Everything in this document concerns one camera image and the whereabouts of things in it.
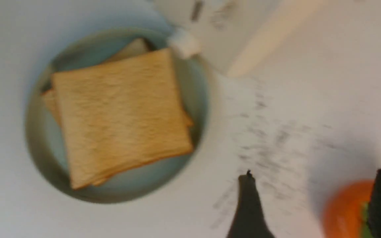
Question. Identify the white two-slot toaster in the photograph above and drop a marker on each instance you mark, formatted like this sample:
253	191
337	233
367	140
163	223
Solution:
233	36

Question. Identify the orange persimmon with green leaf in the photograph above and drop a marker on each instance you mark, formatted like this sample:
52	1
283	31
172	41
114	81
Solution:
345	214

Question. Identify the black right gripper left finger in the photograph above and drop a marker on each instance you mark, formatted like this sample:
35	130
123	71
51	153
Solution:
249	220

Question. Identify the toast slice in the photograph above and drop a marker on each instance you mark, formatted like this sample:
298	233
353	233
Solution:
53	102
121	115

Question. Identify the light green round plate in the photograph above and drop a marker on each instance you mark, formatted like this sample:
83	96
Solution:
115	116

